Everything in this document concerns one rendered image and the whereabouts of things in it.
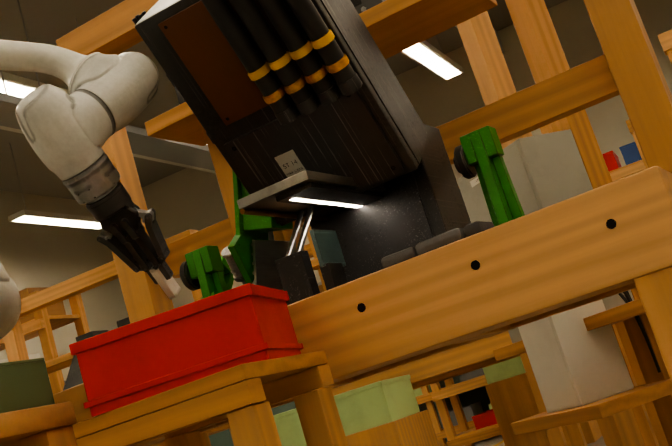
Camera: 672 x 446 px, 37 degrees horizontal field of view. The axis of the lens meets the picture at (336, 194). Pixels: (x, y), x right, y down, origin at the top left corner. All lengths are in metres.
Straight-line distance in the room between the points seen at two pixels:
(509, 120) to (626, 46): 0.33
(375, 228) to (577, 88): 0.57
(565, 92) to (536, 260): 0.80
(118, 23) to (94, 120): 1.10
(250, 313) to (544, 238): 0.48
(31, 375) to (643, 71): 1.36
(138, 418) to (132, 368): 0.08
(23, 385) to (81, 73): 0.55
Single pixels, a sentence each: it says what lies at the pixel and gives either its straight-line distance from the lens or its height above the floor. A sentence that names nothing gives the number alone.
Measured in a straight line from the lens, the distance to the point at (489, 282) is 1.64.
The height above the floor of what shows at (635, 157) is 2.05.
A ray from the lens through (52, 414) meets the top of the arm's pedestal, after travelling 1.80.
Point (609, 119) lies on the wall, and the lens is 12.16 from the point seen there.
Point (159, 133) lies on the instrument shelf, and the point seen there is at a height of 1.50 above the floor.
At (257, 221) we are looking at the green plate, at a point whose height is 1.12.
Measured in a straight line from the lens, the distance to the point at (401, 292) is 1.70.
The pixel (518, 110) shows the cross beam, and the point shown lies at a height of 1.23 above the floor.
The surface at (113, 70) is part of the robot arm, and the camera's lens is 1.86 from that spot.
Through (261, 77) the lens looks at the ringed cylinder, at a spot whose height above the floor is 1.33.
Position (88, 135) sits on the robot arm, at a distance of 1.78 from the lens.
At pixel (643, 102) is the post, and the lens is 2.22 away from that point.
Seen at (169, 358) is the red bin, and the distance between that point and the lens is 1.60.
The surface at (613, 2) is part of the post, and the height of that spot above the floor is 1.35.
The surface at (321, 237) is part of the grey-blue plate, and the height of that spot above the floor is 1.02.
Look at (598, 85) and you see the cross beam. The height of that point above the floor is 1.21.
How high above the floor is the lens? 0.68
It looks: 12 degrees up
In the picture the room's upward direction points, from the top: 17 degrees counter-clockwise
